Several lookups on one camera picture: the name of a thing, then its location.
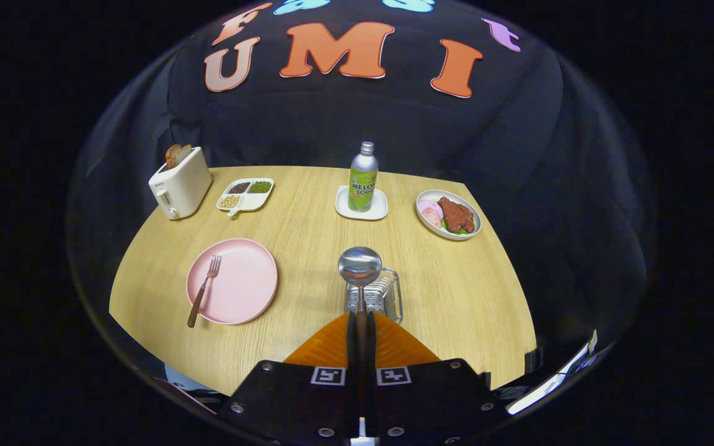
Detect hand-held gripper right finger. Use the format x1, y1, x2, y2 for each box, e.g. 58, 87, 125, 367
366, 312, 509, 446

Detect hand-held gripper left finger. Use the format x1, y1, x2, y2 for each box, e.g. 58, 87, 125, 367
218, 312, 361, 446

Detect metal spoon with brown handle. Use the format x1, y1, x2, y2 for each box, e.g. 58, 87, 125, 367
338, 247, 383, 403

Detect metal fork with brown handle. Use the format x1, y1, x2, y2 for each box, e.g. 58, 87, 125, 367
187, 254, 222, 329

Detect pink round plate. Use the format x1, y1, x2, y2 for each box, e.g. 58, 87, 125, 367
186, 238, 279, 326

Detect white square coaster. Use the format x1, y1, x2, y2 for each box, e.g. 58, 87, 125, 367
335, 185, 389, 221

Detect pink ham slices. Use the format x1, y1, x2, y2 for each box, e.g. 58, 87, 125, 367
418, 199, 444, 228

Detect red meat piece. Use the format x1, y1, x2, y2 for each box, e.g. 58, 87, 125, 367
437, 197, 475, 234

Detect green soda bottle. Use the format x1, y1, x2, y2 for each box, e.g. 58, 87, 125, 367
348, 141, 379, 213

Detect white divided snack dish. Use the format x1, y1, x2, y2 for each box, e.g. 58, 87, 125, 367
216, 178, 275, 217

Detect white round food plate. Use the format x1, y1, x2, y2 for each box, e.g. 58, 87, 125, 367
415, 190, 482, 241

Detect cream white toaster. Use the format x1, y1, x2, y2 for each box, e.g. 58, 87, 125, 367
148, 147, 213, 221

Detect metal wire cutlery rack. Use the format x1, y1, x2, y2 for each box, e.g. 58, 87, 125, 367
345, 268, 403, 325

